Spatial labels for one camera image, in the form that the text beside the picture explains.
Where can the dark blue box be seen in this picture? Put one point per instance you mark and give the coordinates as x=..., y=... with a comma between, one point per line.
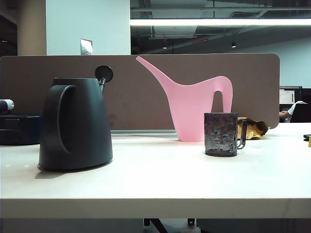
x=17, y=129

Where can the white cylinder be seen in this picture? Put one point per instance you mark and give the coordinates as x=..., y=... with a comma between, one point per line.
x=8, y=104

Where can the yellow potato chips bag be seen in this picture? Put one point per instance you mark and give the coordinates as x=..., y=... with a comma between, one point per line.
x=255, y=128

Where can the pink plastic watering can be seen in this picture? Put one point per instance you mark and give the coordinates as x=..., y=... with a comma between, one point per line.
x=189, y=109

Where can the metal wall switch plate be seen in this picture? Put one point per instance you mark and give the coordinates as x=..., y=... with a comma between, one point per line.
x=86, y=46

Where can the black plastic watering kettle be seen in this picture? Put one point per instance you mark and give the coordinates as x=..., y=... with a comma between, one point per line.
x=85, y=126

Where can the aluminium partition base rail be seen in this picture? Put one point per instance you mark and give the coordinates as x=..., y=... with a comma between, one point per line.
x=143, y=132

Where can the computer monitor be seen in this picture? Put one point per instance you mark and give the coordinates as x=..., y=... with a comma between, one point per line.
x=285, y=95

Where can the brown desk partition panel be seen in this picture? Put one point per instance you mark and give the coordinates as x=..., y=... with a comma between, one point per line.
x=136, y=102

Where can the small black flat object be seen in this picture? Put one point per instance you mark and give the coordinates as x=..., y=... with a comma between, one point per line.
x=306, y=138

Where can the seated person in white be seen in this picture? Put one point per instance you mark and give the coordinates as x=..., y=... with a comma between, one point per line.
x=289, y=112

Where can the black table leg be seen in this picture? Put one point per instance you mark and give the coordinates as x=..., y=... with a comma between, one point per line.
x=153, y=225

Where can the black table bracket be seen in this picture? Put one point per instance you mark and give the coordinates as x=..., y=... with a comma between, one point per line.
x=191, y=221

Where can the black office chair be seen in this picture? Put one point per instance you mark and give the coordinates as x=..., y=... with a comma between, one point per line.
x=302, y=114

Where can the long ceiling light strip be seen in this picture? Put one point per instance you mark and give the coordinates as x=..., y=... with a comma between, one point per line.
x=218, y=22

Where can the dark textured glass cup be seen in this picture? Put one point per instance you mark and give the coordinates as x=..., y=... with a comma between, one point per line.
x=218, y=136

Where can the dark cabinet under table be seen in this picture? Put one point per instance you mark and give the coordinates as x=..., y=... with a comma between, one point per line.
x=255, y=227

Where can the small yellow object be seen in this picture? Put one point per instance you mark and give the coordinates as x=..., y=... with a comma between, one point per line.
x=309, y=142

